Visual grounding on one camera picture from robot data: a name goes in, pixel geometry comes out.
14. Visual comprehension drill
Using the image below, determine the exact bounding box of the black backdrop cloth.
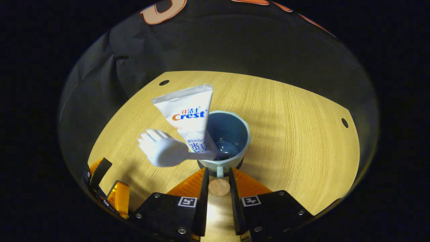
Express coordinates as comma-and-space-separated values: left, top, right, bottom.
58, 0, 380, 189

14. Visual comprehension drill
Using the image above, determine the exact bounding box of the white toothbrush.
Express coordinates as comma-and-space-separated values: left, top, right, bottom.
137, 129, 219, 168

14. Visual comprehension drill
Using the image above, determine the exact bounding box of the blue cup with wooden handle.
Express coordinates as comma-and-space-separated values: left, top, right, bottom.
197, 110, 252, 197

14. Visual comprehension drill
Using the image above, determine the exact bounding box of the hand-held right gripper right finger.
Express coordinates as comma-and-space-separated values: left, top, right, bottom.
228, 167, 306, 242

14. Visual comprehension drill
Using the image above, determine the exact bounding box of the white toothpaste tube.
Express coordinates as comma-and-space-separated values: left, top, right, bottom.
151, 84, 219, 160

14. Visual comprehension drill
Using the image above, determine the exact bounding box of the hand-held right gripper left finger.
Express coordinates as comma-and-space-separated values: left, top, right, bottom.
134, 167, 210, 242

